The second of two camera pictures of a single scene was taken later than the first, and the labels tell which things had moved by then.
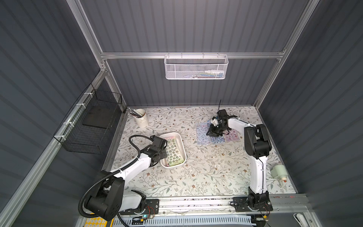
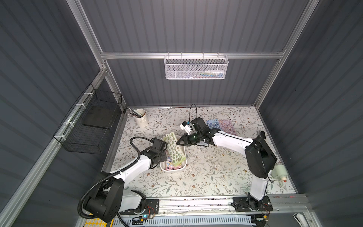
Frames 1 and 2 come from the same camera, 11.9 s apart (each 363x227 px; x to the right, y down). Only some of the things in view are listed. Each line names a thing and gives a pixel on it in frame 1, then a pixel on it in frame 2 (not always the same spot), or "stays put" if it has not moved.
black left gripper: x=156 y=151 stays put
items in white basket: x=209 y=74 stays put
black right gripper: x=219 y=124 -> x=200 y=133
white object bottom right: x=300 y=219 stays put
